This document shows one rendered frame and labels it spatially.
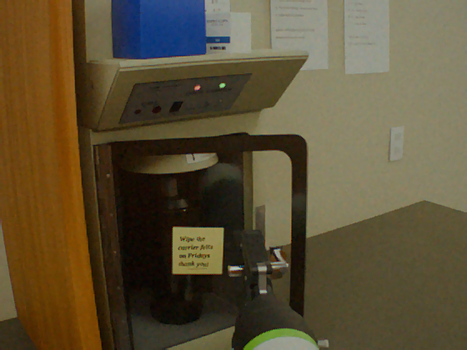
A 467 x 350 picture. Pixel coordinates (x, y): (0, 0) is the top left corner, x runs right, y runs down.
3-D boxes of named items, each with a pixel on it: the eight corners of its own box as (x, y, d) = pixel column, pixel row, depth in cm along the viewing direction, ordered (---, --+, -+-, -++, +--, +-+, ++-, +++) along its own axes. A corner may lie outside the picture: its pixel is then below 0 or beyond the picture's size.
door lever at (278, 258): (225, 267, 89) (224, 252, 88) (286, 263, 90) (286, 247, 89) (228, 282, 84) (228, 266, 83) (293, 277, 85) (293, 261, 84)
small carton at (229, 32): (204, 52, 86) (203, 13, 84) (225, 51, 89) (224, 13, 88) (231, 52, 83) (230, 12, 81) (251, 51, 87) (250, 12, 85)
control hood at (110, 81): (88, 129, 82) (85, 60, 79) (266, 106, 100) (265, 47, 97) (120, 140, 73) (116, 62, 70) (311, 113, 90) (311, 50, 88)
